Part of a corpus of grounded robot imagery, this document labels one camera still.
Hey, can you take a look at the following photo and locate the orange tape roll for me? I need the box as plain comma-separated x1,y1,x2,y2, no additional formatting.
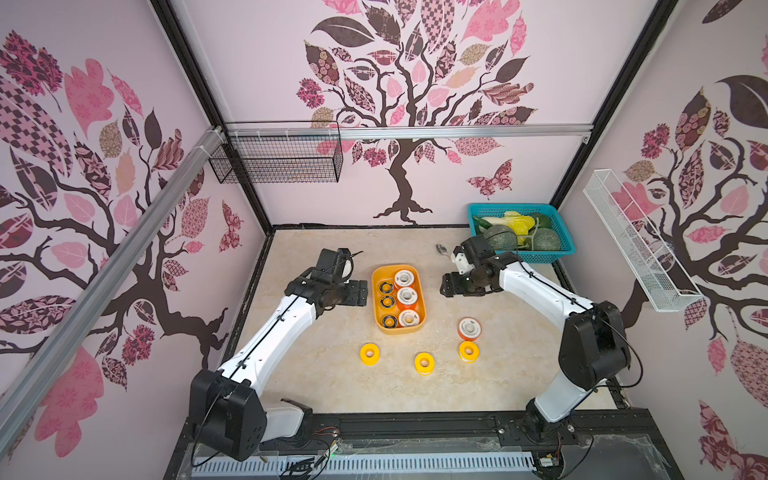
458,317,482,342
393,269,416,289

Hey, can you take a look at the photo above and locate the black yellow tape roll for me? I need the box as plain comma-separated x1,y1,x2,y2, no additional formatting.
381,315,399,329
378,281,395,295
379,295,397,310

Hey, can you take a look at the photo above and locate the yellow plastic storage box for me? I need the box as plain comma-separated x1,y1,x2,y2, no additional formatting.
371,264,427,335

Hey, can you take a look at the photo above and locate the orange tape roll mid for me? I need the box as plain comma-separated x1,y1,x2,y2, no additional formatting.
396,287,419,310
398,309,422,328

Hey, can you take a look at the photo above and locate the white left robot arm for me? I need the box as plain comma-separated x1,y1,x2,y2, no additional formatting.
187,248,368,461

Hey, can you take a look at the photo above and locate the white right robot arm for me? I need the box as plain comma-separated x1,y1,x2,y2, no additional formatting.
440,235,634,426

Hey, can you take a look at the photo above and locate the green melon left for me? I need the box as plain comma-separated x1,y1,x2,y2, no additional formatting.
482,225,518,252

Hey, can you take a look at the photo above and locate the green melon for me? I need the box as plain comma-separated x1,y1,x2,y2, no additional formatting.
531,228,562,252
482,225,518,252

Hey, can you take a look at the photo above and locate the yellow toy corn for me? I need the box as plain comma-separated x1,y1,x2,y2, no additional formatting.
484,211,536,245

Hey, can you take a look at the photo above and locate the green melon right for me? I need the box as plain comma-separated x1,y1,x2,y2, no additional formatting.
531,228,562,252

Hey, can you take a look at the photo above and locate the teal plastic basket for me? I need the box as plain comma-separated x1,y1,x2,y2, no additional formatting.
468,203,576,264

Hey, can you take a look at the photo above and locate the black wire wall basket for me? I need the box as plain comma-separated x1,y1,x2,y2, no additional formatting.
209,120,344,185

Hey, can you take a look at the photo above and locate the aluminium rail back wall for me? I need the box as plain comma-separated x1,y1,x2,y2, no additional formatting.
227,122,593,141

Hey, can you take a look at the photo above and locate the aluminium rail wall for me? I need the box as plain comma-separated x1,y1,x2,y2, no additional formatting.
1,126,225,457
227,122,593,141

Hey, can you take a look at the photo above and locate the white wire wall shelf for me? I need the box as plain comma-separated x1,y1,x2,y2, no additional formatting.
583,169,704,313

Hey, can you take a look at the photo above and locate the white slotted cable duct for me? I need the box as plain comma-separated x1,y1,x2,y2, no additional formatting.
191,452,535,479

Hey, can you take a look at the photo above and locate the black base frame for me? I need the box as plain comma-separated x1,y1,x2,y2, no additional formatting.
164,408,682,479

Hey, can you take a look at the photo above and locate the aluminium rail left wall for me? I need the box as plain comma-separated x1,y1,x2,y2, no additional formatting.
1,126,225,457

